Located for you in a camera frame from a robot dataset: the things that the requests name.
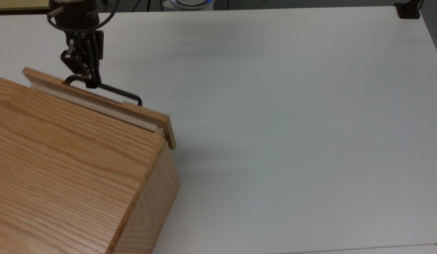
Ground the yellow board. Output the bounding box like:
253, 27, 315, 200
0, 0, 50, 11

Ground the black metal drawer handle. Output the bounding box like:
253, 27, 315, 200
63, 74, 143, 107

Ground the black table clamp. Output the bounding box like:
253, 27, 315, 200
394, 0, 424, 19

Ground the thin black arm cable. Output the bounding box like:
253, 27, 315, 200
46, 0, 121, 33

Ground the wooden drawer cabinet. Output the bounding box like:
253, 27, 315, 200
0, 77, 181, 254

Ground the wooden drawer with handle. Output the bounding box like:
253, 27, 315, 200
22, 67, 177, 151

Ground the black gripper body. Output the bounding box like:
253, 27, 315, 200
47, 0, 104, 62

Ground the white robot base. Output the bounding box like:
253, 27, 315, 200
161, 0, 216, 11

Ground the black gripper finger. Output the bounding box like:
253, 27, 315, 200
60, 49, 87, 79
84, 58, 102, 89

